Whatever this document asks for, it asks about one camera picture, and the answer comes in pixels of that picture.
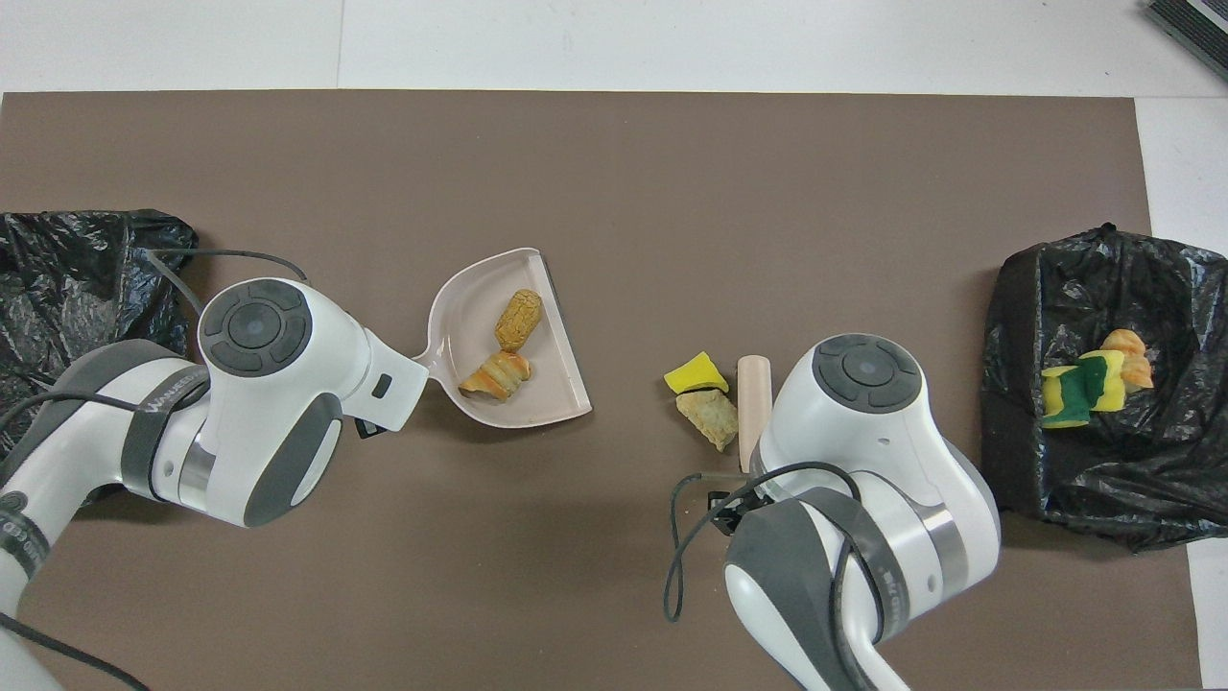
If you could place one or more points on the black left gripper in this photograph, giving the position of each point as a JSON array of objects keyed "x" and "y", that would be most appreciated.
[{"x": 368, "y": 428}]

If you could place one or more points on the brown bread roll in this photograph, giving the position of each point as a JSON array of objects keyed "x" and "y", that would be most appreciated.
[{"x": 518, "y": 319}]

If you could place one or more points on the dark grey ribbed panel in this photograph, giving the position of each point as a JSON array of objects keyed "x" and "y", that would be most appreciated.
[{"x": 1194, "y": 29}]

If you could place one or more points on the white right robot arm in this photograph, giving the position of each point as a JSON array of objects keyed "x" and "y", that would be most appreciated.
[{"x": 863, "y": 451}]

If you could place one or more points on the black bag lined bin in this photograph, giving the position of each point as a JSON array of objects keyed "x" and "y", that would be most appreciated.
[
  {"x": 77, "y": 278},
  {"x": 1103, "y": 480}
]

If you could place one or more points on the beige hand brush black bristles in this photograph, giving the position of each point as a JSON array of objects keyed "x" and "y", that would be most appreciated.
[{"x": 753, "y": 403}]

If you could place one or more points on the brown table mat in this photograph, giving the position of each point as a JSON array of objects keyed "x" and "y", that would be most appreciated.
[{"x": 576, "y": 192}]

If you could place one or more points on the beige plastic dustpan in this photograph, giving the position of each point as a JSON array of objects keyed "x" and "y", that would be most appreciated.
[{"x": 489, "y": 326}]

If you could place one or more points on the striped orange croissant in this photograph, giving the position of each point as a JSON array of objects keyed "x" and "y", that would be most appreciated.
[{"x": 497, "y": 376}]

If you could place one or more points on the small yellow sponge piece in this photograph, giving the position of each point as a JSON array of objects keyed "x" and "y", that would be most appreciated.
[{"x": 696, "y": 374}]

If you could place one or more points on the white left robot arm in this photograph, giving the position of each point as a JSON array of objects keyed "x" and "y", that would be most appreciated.
[{"x": 269, "y": 403}]

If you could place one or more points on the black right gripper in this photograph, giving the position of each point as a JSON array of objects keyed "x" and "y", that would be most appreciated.
[{"x": 737, "y": 509}]

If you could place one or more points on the pale striped croissant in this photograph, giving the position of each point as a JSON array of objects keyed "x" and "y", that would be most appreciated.
[{"x": 1134, "y": 355}]

